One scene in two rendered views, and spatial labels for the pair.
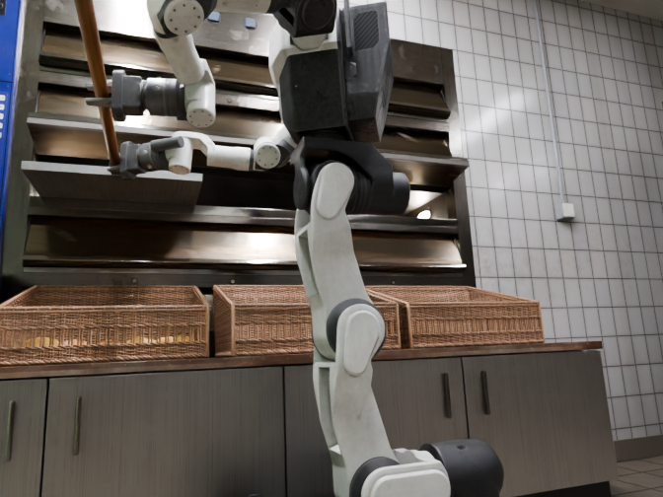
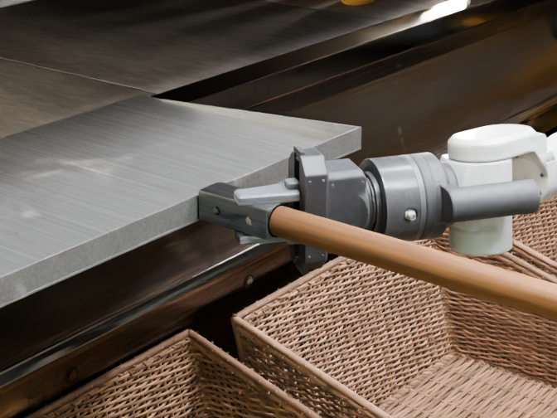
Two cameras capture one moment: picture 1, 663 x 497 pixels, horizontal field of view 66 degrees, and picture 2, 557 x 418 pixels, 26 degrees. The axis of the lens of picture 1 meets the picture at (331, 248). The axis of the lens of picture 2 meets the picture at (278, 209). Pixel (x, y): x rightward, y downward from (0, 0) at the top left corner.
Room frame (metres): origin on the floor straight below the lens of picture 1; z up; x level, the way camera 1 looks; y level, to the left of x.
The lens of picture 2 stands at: (0.58, 1.25, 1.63)
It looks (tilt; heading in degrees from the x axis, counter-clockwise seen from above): 21 degrees down; 327
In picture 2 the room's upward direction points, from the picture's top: straight up
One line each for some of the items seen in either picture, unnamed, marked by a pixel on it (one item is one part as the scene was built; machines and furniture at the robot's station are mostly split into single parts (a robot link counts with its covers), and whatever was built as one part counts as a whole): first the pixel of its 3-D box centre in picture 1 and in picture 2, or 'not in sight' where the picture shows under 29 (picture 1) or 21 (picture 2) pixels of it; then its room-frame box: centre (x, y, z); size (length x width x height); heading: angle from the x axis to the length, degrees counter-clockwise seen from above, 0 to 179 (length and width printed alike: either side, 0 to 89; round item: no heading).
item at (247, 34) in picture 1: (267, 39); not in sight; (2.08, 0.25, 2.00); 1.80 x 0.08 x 0.21; 110
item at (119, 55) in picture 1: (270, 76); not in sight; (2.06, 0.24, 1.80); 1.79 x 0.11 x 0.19; 110
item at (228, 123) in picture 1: (271, 130); not in sight; (2.06, 0.24, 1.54); 1.79 x 0.11 x 0.19; 110
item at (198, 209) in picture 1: (271, 215); (301, 68); (2.08, 0.25, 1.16); 1.80 x 0.06 x 0.04; 110
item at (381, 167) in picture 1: (350, 180); not in sight; (1.23, -0.06, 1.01); 0.28 x 0.13 x 0.18; 110
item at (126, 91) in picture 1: (140, 96); not in sight; (1.10, 0.44, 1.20); 0.12 x 0.10 x 0.13; 101
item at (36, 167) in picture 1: (119, 188); (84, 167); (1.74, 0.75, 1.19); 0.55 x 0.36 x 0.03; 109
